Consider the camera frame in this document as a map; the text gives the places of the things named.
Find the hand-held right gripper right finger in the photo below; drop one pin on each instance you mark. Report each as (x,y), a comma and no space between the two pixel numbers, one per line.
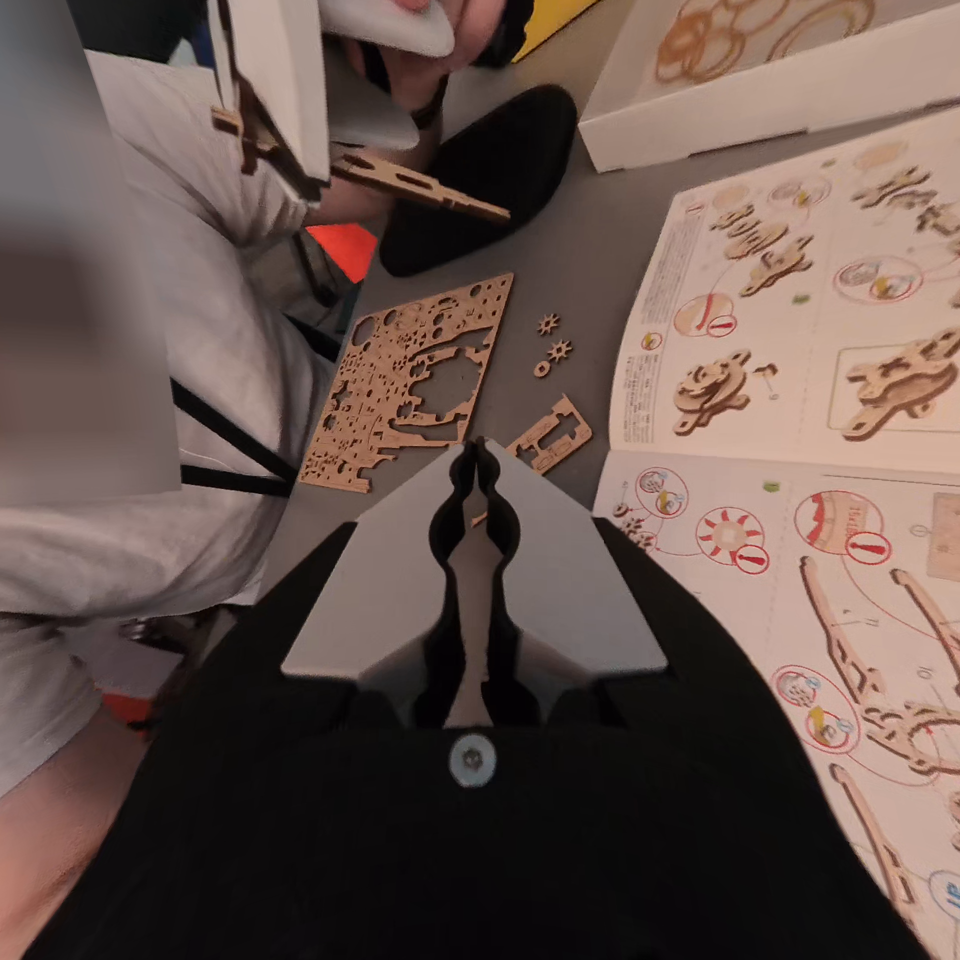
(585,600)

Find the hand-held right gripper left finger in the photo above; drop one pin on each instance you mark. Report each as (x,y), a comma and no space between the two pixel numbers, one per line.
(360,600)

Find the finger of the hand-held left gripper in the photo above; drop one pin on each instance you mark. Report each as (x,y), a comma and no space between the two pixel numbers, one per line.
(281,75)
(217,45)

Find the wooden model shaft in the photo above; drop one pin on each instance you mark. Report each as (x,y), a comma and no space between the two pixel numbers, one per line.
(420,187)

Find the person's right forearm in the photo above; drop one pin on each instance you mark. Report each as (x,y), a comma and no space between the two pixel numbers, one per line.
(52,862)

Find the large plywood parts sheet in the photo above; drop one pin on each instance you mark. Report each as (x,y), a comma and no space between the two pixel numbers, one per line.
(352,442)

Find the person's left hand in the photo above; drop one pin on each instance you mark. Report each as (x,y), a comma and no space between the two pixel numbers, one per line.
(465,45)

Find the small plywood sheet fragment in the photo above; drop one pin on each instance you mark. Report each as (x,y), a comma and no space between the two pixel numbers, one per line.
(551,442)

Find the yellow plastic bin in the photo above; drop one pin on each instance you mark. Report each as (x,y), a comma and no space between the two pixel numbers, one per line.
(555,30)

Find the instruction booklet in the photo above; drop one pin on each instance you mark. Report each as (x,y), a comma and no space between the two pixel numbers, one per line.
(750,525)

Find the orange object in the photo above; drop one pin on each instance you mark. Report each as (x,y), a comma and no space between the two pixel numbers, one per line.
(341,251)

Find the pile of rubber bands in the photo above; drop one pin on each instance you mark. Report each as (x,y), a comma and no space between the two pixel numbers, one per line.
(675,37)

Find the white cardboard box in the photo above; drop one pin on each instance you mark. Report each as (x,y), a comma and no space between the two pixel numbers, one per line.
(750,112)

